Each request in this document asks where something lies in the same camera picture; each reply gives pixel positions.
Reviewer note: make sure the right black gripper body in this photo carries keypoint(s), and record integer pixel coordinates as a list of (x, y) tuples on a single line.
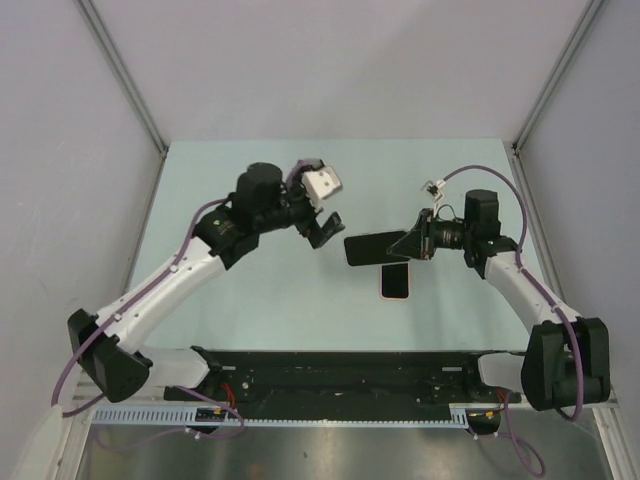
[(441, 234)]

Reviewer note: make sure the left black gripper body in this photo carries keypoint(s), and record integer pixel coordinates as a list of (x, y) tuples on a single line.
[(300, 212)]

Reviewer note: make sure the black phone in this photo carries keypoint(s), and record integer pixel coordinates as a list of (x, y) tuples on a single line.
[(372, 249)]

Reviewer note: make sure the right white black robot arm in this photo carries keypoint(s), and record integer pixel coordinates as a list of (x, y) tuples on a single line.
[(566, 364)]

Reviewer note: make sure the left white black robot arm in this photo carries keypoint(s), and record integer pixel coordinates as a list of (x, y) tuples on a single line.
[(108, 345)]

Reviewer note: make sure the pink cased phone on table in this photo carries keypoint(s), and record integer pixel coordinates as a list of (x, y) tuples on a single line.
[(395, 281)]

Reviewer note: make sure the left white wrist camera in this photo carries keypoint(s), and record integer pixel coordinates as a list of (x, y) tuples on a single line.
[(320, 182)]

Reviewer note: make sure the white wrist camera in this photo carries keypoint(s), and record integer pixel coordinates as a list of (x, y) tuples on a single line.
[(320, 182), (435, 190)]

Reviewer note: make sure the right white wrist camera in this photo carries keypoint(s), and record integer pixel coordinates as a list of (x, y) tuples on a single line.
[(435, 190)]

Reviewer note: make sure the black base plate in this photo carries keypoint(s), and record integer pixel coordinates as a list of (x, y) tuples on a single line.
[(438, 377)]

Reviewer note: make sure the left aluminium corner post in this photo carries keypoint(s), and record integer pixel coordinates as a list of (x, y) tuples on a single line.
[(105, 42)]

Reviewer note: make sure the aluminium corner post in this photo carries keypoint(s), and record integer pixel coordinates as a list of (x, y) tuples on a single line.
[(105, 42), (568, 54)]

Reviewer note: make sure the right aluminium corner post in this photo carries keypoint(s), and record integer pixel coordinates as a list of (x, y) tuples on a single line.
[(568, 54)]

